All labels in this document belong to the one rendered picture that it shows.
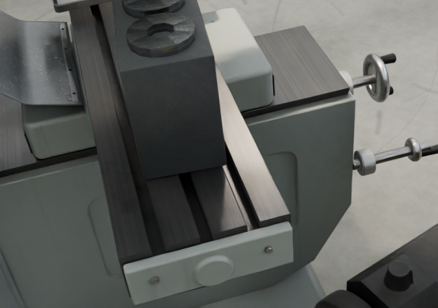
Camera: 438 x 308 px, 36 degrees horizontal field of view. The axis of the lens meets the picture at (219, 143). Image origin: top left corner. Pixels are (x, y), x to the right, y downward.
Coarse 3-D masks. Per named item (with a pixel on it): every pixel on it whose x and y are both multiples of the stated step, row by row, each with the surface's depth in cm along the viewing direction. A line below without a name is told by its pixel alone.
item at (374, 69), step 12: (372, 60) 157; (384, 60) 157; (372, 72) 160; (384, 72) 155; (348, 84) 156; (360, 84) 159; (372, 84) 162; (384, 84) 155; (372, 96) 162; (384, 96) 157
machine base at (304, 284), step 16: (304, 272) 177; (272, 288) 174; (288, 288) 173; (304, 288) 173; (320, 288) 179; (208, 304) 172; (224, 304) 172; (240, 304) 171; (256, 304) 171; (272, 304) 170; (288, 304) 170; (304, 304) 169
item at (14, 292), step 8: (0, 256) 142; (0, 264) 143; (0, 272) 143; (8, 272) 146; (0, 280) 143; (8, 280) 147; (0, 288) 144; (8, 288) 147; (16, 288) 150; (0, 296) 144; (8, 296) 147; (16, 296) 150; (0, 304) 145; (8, 304) 147; (16, 304) 150; (24, 304) 154
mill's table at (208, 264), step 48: (96, 48) 125; (96, 96) 113; (96, 144) 104; (240, 144) 100; (144, 192) 98; (192, 192) 97; (240, 192) 96; (144, 240) 88; (192, 240) 87; (240, 240) 88; (288, 240) 90; (144, 288) 88; (192, 288) 90
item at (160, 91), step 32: (128, 0) 95; (160, 0) 94; (192, 0) 96; (128, 32) 89; (160, 32) 90; (192, 32) 87; (128, 64) 85; (160, 64) 85; (192, 64) 85; (128, 96) 87; (160, 96) 88; (192, 96) 88; (160, 128) 91; (192, 128) 92; (160, 160) 94; (192, 160) 95; (224, 160) 96
